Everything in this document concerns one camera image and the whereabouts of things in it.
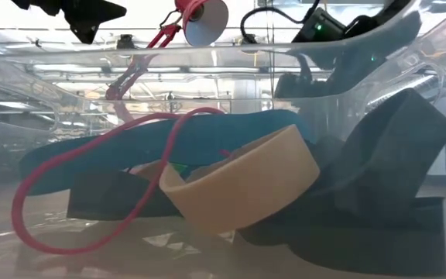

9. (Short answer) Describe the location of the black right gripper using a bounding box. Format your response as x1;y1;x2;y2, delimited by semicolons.
273;0;424;100

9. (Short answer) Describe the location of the blue rubber band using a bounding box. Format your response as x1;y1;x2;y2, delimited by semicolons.
18;108;317;197

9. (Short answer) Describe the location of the narrow black rubber band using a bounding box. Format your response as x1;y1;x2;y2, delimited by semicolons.
237;88;446;278

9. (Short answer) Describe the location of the tan rubber band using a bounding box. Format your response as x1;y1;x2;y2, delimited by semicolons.
129;123;321;236

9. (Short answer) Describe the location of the thin red rubber band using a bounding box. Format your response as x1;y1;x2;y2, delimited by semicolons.
11;107;232;256

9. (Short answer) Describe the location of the clear plastic bin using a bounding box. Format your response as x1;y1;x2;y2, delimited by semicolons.
0;0;446;279

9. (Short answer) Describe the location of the red desk lamp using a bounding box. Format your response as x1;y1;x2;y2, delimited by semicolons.
105;0;230;125

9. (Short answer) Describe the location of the black hanging cable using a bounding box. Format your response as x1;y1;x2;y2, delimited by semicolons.
266;0;276;112

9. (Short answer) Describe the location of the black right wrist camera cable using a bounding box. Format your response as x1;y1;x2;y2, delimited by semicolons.
239;0;323;42

